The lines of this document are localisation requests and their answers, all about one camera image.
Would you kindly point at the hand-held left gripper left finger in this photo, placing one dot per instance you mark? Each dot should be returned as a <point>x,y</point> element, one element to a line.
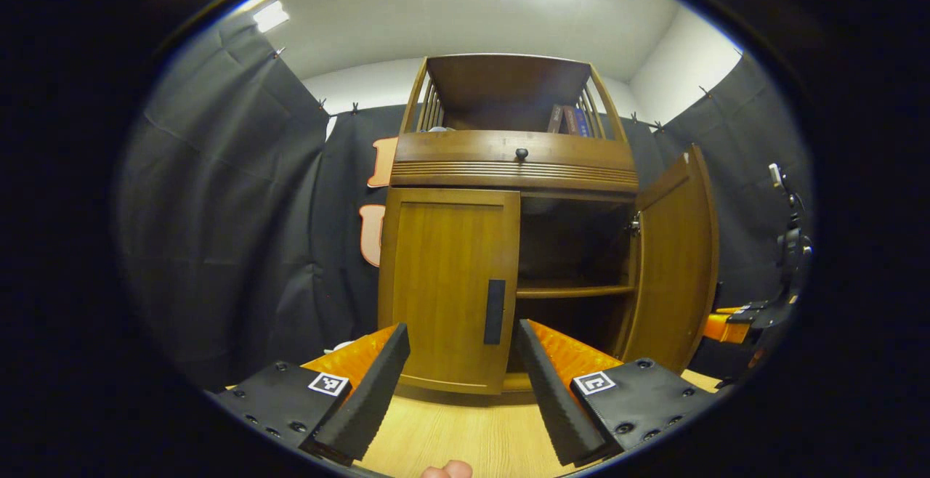
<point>367,398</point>

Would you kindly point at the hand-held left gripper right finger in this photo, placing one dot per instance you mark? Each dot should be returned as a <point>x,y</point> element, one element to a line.
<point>552,405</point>

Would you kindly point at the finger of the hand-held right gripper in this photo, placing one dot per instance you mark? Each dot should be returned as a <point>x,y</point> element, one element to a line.
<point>726,327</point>

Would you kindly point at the wooden shoe cabinet door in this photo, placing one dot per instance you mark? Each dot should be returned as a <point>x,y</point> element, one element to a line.
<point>443,274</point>
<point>672,260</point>

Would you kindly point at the wooden double-door shoe cabinet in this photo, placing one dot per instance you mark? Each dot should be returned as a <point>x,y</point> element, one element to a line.
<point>501,89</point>

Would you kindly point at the metal door hinge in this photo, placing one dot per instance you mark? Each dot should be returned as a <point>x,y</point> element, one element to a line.
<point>635,225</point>

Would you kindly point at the wooden cabinet drawer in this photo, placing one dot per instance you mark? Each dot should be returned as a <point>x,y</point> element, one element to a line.
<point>458,152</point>

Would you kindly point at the white round object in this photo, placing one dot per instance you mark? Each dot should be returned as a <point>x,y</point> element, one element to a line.
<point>338,347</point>

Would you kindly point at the black equipment stand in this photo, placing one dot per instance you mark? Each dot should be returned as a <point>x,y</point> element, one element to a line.
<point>792,245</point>

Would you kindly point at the wooden inner shelf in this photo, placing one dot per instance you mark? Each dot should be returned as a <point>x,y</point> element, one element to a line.
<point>567,291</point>

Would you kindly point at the black backdrop cloth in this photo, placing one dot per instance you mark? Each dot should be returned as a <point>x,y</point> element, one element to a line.
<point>218,209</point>

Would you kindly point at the blue book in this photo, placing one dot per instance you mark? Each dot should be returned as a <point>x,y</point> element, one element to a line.
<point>582,123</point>

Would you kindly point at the small ceiling light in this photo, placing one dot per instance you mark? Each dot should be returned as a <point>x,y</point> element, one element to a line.
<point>270,16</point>

